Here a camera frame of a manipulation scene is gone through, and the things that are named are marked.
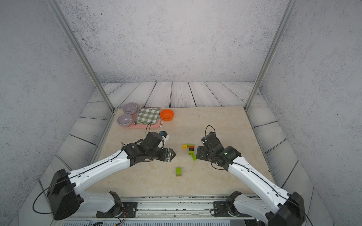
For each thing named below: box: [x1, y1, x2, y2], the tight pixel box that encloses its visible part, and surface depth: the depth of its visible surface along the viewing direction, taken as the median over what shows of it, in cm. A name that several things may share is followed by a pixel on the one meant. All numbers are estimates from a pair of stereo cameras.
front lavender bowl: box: [116, 113, 133, 128], surface depth 110 cm
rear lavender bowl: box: [122, 102, 138, 115], surface depth 118 cm
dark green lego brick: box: [175, 167, 182, 176], surface depth 86 cm
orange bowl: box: [160, 109, 175, 122], surface depth 114 cm
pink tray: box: [126, 107, 163, 129], surface depth 113 cm
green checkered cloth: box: [136, 107, 160, 125], surface depth 117 cm
